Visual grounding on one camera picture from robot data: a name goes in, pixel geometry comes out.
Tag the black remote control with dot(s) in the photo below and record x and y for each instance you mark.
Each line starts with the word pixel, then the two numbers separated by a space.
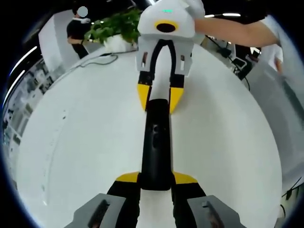
pixel 155 147

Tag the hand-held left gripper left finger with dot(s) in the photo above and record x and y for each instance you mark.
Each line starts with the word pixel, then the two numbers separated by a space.
pixel 123 190

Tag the white ceiling light strip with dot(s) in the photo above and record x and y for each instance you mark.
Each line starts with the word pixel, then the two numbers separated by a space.
pixel 13 89
pixel 222 15
pixel 23 60

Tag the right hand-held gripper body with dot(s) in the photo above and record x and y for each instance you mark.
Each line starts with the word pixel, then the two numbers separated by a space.
pixel 152 16

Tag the person's white shirt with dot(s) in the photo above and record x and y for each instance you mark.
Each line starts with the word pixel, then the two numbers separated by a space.
pixel 270 54

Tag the green potted plant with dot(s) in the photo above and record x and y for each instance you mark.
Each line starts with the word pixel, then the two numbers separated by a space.
pixel 111 26

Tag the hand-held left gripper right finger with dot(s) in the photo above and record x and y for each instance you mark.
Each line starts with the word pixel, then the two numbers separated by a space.
pixel 187 190

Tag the background office desks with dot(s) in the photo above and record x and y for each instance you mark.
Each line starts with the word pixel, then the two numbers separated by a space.
pixel 23 99

